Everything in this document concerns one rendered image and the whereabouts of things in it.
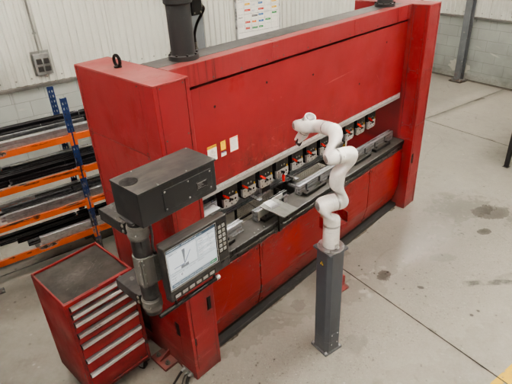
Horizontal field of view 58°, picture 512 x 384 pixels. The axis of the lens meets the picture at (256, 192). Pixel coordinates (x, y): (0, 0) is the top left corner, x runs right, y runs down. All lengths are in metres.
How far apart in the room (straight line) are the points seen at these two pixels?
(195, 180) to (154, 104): 0.48
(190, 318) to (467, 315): 2.43
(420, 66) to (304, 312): 2.74
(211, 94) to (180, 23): 0.48
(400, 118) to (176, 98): 3.29
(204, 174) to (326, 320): 1.74
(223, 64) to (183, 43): 0.30
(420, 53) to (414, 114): 0.65
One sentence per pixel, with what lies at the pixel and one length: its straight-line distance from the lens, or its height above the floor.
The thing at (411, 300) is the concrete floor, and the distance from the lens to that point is 4.55.
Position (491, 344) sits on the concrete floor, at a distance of 4.37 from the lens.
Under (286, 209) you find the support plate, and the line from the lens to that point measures 3.78.
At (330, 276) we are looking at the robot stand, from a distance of 3.42.
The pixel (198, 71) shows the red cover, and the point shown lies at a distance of 2.99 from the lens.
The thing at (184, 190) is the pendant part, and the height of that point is 1.85.
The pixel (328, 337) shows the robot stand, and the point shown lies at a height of 0.19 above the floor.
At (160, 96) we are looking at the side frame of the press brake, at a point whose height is 2.24.
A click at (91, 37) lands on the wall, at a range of 7.27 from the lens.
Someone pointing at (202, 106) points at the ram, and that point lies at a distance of 3.07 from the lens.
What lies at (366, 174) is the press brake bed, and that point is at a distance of 4.92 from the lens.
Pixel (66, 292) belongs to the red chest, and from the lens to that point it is 3.33.
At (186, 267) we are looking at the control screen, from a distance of 2.58.
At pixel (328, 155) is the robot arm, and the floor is 1.78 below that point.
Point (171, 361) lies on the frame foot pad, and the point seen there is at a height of 0.03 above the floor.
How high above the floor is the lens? 2.99
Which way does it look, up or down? 29 degrees down
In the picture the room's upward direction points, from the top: 3 degrees counter-clockwise
